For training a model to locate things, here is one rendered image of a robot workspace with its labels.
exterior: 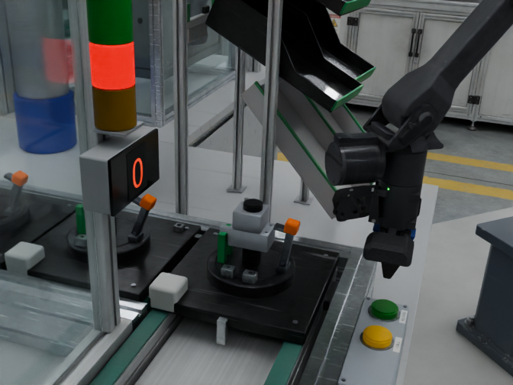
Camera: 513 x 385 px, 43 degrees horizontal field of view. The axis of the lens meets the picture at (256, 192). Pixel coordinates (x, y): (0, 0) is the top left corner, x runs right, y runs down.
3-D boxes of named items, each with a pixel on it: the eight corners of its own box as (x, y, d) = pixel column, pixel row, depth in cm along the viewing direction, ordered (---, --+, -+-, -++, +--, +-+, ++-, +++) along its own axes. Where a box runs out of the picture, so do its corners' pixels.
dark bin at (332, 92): (357, 95, 120) (378, 62, 116) (330, 113, 109) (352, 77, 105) (240, 14, 126) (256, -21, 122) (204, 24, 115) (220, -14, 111)
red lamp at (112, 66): (143, 81, 77) (141, 40, 75) (122, 92, 72) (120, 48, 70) (105, 76, 78) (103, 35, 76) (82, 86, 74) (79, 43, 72)
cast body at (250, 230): (275, 240, 102) (277, 200, 99) (266, 253, 98) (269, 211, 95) (224, 231, 104) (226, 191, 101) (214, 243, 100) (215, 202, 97)
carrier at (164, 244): (201, 235, 118) (201, 172, 113) (139, 306, 97) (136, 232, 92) (85, 212, 124) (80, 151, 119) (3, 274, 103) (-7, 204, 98)
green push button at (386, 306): (398, 312, 98) (400, 301, 97) (395, 327, 94) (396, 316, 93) (372, 306, 99) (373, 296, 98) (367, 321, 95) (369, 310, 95)
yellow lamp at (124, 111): (144, 121, 79) (143, 82, 77) (124, 134, 75) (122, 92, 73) (108, 115, 80) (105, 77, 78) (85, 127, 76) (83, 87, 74)
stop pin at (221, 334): (227, 341, 94) (228, 318, 92) (224, 345, 93) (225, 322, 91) (218, 338, 94) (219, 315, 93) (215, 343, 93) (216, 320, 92)
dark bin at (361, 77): (370, 76, 133) (388, 46, 129) (347, 91, 123) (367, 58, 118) (263, 4, 139) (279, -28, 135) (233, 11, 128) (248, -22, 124)
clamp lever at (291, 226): (291, 262, 101) (301, 220, 97) (287, 268, 99) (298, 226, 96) (269, 254, 102) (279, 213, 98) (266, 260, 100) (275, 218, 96)
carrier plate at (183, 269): (339, 262, 111) (340, 251, 110) (304, 344, 90) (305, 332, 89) (208, 237, 117) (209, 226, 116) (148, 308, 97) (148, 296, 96)
